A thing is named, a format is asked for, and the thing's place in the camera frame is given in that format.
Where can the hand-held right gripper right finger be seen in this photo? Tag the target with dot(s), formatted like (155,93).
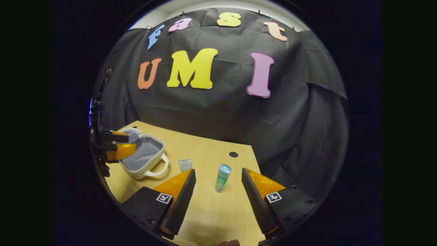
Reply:
(259,208)

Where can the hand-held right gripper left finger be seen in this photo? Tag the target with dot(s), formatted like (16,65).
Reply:
(181,208)

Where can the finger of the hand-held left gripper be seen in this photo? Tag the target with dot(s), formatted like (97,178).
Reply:
(121,151)
(116,137)

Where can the white suitcase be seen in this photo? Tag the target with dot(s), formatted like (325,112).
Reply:
(143,152)

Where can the blue skin care tube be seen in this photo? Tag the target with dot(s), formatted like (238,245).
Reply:
(185,165)

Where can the teal skin care bottle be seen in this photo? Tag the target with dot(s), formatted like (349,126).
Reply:
(222,179)

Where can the black backdrop cloth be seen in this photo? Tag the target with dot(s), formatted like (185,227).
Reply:
(218,112)

